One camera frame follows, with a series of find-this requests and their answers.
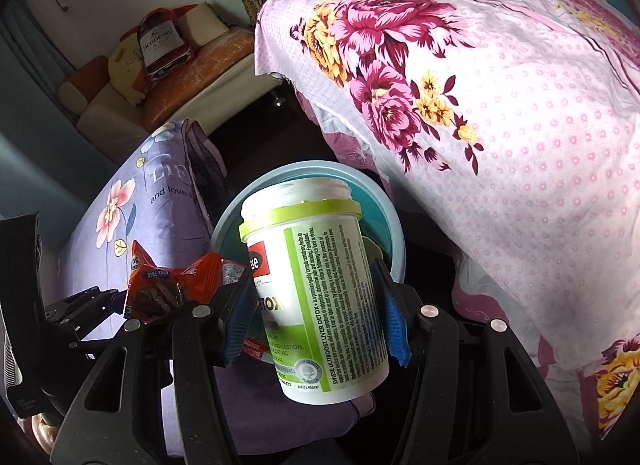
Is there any purple floral bed sheet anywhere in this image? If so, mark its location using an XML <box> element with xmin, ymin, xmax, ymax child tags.
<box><xmin>57</xmin><ymin>119</ymin><xmax>376</xmax><ymax>465</ymax></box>

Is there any person's left hand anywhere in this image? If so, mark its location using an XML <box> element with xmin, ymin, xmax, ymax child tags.
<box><xmin>30</xmin><ymin>412</ymin><xmax>61</xmax><ymax>451</ymax></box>

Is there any orange chocolate wafer wrapper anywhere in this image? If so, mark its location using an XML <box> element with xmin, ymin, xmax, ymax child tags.
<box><xmin>122</xmin><ymin>240</ymin><xmax>251</xmax><ymax>322</ymax></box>

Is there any cream sofa with orange seat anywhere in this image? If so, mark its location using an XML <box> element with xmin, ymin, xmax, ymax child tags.
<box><xmin>57</xmin><ymin>0</ymin><xmax>281</xmax><ymax>151</ymax></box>

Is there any red bottle-print bag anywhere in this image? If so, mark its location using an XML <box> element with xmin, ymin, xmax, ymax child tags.
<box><xmin>136</xmin><ymin>8</ymin><xmax>193</xmax><ymax>81</ymax></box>

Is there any white green supplement bottle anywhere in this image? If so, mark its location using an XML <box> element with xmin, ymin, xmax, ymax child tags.
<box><xmin>239</xmin><ymin>178</ymin><xmax>391</xmax><ymax>405</ymax></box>

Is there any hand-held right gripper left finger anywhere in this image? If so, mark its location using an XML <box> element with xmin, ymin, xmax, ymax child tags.
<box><xmin>50</xmin><ymin>265</ymin><xmax>256</xmax><ymax>465</ymax></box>

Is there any cream cushion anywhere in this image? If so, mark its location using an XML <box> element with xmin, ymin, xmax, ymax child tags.
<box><xmin>177</xmin><ymin>2</ymin><xmax>226</xmax><ymax>43</ymax></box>

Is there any pink floral blanket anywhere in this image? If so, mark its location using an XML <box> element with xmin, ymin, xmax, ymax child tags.
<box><xmin>254</xmin><ymin>0</ymin><xmax>640</xmax><ymax>446</ymax></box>

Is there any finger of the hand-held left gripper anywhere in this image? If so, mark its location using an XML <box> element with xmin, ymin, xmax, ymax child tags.
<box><xmin>65</xmin><ymin>317</ymin><xmax>131</xmax><ymax>362</ymax></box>
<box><xmin>44</xmin><ymin>286</ymin><xmax>128</xmax><ymax>328</ymax></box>

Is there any teal trash bin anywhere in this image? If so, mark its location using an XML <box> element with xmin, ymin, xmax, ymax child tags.
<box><xmin>210</xmin><ymin>160</ymin><xmax>407</xmax><ymax>361</ymax></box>

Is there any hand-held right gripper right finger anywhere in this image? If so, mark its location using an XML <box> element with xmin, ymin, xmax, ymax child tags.
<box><xmin>370</xmin><ymin>259</ymin><xmax>578</xmax><ymax>465</ymax></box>

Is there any grey blue curtain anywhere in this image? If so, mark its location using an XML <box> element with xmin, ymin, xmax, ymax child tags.
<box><xmin>0</xmin><ymin>0</ymin><xmax>76</xmax><ymax>96</ymax></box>

